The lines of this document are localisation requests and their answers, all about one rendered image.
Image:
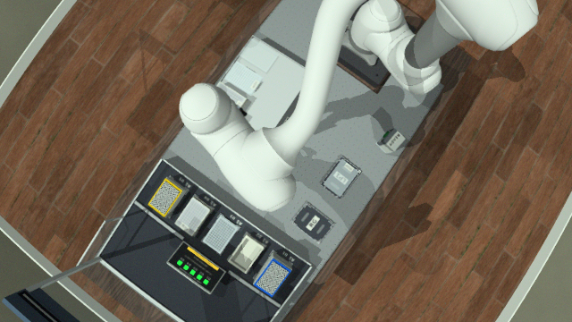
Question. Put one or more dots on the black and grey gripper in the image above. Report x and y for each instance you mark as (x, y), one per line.
(243, 112)

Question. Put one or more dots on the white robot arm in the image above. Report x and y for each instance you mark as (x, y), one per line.
(259, 164)

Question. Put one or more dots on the white ready button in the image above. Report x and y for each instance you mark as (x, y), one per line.
(390, 141)

